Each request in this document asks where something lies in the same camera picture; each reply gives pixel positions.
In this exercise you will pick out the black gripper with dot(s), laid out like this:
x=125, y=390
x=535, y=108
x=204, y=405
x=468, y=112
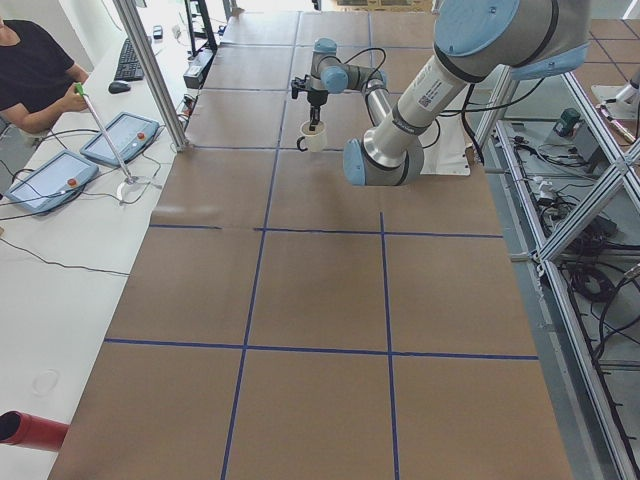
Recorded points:
x=316, y=98

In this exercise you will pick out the white smiley mug black handle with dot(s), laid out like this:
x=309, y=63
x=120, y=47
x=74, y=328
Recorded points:
x=313, y=137

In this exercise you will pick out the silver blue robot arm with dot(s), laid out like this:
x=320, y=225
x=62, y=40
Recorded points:
x=536, y=39

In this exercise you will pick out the grey control box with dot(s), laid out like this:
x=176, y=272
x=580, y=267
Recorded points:
x=198, y=69

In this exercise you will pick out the right teach pendant tablet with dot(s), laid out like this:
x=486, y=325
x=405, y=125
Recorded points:
x=130, y=134

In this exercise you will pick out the teach pendant tablet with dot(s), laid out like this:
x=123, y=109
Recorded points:
x=53, y=183
x=130, y=134

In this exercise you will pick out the black keyboard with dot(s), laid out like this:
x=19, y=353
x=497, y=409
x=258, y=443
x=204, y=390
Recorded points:
x=128, y=67

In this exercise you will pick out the black computer mouse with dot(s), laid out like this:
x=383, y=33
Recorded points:
x=119, y=86

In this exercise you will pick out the metal rod with green tip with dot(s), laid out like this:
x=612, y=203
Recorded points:
x=129, y=178

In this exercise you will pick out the left teach pendant tablet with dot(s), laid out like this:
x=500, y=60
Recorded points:
x=53, y=183

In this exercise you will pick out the person in black shirt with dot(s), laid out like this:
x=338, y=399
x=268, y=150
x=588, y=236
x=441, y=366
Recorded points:
x=38, y=77

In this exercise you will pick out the red cylinder tube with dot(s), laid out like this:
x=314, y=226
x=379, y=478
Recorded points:
x=33, y=432

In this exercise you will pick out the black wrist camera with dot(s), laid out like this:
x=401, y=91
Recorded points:
x=299, y=85

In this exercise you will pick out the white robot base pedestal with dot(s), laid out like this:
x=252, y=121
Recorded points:
x=445, y=146

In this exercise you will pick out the aluminium frame post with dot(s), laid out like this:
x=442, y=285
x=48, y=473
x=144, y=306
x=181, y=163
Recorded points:
x=135, y=31

